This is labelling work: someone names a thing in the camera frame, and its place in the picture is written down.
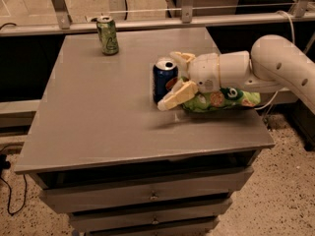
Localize bottom grey drawer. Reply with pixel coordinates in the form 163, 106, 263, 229
88, 216, 219, 236

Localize top grey drawer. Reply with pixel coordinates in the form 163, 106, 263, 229
40, 166, 253, 213

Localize blue pepsi can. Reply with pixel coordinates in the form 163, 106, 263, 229
153, 57, 178, 103

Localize grey drawer cabinet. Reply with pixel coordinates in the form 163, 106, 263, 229
13, 27, 276, 236

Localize green rice chip bag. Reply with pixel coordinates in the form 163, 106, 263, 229
180, 88, 261, 113

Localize metal railing frame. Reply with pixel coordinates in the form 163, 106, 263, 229
0, 0, 315, 36

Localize grey drawer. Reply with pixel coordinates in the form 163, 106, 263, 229
40, 166, 253, 213
70, 197, 232, 232
88, 216, 219, 236

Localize middle grey drawer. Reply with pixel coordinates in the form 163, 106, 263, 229
70, 197, 232, 232

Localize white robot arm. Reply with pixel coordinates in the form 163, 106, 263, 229
157, 34, 315, 113

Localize green soda can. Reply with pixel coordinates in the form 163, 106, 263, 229
96, 16, 119, 55

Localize black floor cable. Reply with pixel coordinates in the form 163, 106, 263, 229
0, 145, 28, 216

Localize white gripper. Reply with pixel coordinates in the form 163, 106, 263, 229
157, 51, 220, 111

